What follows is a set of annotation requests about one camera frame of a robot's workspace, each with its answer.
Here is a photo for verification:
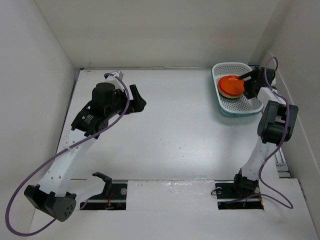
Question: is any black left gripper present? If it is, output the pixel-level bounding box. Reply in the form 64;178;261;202
105;85;146;119

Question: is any orange plate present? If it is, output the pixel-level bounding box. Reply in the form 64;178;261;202
218;75;245;97
217;83;241;99

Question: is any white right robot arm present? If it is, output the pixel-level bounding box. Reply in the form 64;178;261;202
231;67;299;198

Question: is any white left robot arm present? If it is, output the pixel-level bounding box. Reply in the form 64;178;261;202
24;82;147;222

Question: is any white perforated plastic bin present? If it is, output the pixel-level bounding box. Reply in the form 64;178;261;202
211;62;264;118

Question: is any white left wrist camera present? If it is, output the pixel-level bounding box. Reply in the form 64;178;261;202
104;70;124;81

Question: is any black metal base rail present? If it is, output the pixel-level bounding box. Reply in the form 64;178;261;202
80;179;264;211

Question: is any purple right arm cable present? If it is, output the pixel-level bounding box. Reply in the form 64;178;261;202
226;56;294;210

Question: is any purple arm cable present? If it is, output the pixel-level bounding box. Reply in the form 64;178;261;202
226;56;294;210
4;72;131;237

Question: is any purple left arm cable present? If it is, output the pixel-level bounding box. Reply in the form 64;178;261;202
4;72;131;237

